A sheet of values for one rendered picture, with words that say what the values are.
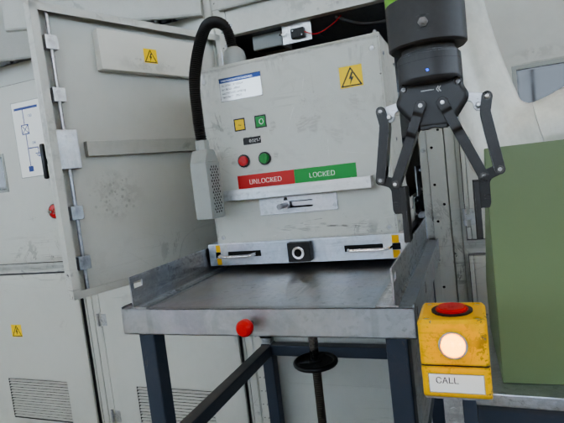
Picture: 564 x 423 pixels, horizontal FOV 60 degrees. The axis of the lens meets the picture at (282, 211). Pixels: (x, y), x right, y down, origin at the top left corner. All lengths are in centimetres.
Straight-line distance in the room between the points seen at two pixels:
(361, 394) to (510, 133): 105
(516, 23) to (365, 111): 53
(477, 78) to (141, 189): 95
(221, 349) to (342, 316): 98
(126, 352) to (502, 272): 159
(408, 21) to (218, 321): 66
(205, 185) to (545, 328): 79
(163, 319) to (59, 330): 125
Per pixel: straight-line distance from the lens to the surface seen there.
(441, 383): 66
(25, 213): 228
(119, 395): 218
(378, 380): 169
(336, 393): 175
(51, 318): 229
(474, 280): 153
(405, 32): 61
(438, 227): 152
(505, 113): 98
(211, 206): 122
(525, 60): 151
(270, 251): 127
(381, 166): 63
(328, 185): 117
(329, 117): 121
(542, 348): 82
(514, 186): 76
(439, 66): 61
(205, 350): 187
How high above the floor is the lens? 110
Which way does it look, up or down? 5 degrees down
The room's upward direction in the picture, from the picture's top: 7 degrees counter-clockwise
